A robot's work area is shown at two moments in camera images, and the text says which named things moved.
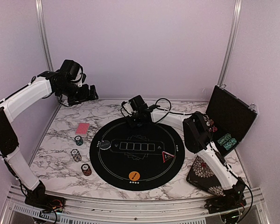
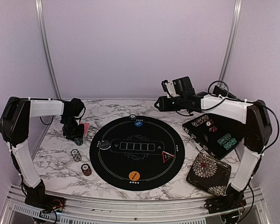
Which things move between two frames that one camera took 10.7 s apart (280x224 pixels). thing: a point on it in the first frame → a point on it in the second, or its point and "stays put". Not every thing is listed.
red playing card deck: x=82 y=129 stays put
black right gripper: x=131 y=123 → x=164 y=107
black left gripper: x=84 y=96 → x=79 y=134
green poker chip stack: x=79 y=140 stays put
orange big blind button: x=134 y=176 stays put
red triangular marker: x=166 y=156 stays put
